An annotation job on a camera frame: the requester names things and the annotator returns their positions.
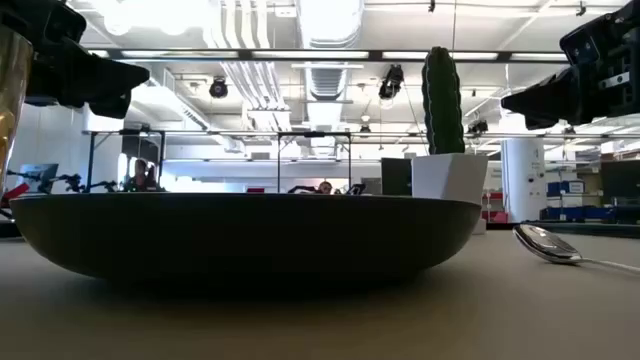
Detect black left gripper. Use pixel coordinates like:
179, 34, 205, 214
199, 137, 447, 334
0, 0, 151, 120

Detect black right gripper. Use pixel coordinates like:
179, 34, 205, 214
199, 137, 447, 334
501, 0, 640, 130

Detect amber faceted plastic cup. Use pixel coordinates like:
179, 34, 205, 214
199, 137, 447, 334
0, 23, 35, 194

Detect silver metal spoon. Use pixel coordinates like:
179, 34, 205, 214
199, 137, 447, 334
512, 223, 640, 274

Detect dark grey round plate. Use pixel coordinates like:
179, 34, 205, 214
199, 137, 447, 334
9, 192, 482, 282

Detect white round pillar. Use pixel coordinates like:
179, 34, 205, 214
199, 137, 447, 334
501, 136, 547, 224

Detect blue storage bin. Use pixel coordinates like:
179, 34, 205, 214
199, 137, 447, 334
546, 180, 587, 197
543, 205, 617, 222

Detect dark computer monitor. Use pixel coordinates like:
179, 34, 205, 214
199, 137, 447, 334
599, 159, 640, 200

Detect green cactus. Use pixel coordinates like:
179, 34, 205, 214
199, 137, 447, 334
420, 45, 467, 155

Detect computer monitor with blue screen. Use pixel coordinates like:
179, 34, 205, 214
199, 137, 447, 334
19, 163, 60, 195

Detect red storage boxes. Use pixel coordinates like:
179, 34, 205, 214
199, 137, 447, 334
481, 191, 510, 224

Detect white faceted plant pot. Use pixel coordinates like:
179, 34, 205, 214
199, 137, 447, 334
410, 152, 490, 236

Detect black rectangular panel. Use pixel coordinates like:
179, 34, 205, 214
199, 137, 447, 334
380, 156, 414, 197

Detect long ceiling light bar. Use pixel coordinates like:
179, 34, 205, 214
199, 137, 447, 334
84, 47, 570, 64

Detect black metal stand frame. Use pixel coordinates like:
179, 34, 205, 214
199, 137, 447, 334
276, 130, 353, 194
86, 128, 167, 194

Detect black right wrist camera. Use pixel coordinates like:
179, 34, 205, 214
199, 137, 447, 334
559, 23, 602, 68

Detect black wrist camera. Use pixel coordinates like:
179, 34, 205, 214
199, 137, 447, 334
559, 23, 602, 68
35, 0, 88, 44

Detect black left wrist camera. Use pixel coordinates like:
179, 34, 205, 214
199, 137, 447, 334
35, 0, 88, 44

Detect black aluminium table frame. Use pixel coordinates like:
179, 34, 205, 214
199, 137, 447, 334
0, 219, 640, 240

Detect silver ceiling air duct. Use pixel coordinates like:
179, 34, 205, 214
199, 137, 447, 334
294, 0, 367, 157

